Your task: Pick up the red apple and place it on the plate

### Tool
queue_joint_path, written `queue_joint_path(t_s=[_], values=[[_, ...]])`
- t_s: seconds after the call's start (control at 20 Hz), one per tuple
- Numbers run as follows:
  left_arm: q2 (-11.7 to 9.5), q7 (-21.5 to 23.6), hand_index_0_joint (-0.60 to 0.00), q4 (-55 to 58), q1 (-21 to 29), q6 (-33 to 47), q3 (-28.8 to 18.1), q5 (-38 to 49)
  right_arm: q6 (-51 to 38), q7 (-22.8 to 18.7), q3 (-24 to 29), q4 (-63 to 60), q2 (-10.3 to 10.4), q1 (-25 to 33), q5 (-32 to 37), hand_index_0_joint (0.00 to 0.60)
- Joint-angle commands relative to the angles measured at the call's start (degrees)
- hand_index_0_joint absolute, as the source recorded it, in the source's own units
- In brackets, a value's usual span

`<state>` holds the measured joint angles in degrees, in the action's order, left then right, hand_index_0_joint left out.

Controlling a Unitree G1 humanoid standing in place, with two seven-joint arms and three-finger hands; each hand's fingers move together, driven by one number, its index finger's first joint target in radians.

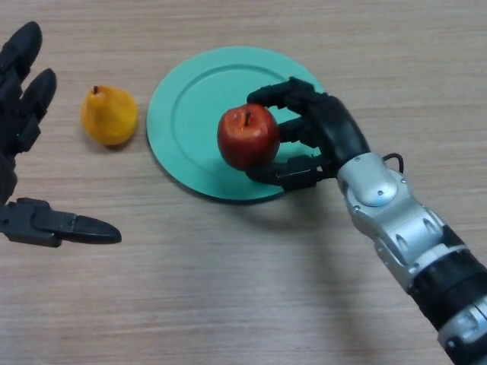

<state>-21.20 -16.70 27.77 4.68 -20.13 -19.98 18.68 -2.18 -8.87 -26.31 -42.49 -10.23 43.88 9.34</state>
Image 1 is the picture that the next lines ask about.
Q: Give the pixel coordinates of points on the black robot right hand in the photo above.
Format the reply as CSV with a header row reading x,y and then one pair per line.
x,y
338,133

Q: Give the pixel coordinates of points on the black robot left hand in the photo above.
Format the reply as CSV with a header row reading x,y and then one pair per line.
x,y
15,114

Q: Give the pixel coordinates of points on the red apple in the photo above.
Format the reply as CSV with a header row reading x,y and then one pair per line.
x,y
247,137

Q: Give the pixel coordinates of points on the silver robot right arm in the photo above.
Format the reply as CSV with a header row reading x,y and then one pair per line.
x,y
403,224

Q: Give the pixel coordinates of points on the green round plate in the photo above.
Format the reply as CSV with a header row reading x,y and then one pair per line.
x,y
190,125

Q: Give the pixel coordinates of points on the yellow pear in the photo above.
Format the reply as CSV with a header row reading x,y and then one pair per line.
x,y
110,118

